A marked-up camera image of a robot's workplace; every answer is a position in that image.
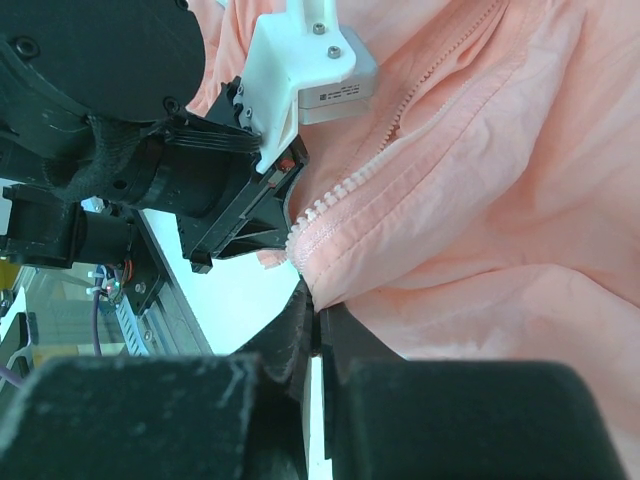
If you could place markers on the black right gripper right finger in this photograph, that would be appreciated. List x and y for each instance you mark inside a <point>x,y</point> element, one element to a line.
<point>390,418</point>

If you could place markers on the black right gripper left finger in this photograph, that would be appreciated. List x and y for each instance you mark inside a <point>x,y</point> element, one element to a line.
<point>240,416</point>

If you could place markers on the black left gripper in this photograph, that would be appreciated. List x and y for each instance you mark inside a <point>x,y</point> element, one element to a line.
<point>203,171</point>

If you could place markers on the pink zip-up hooded jacket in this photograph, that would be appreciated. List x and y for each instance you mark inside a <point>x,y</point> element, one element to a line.
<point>487,205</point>

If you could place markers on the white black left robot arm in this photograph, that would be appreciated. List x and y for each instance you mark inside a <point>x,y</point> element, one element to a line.
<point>95,123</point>

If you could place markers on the slotted grey cable duct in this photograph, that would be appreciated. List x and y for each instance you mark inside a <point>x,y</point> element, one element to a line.
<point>137,335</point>

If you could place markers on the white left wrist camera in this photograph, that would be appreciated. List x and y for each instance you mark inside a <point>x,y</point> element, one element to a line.
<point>302,67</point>

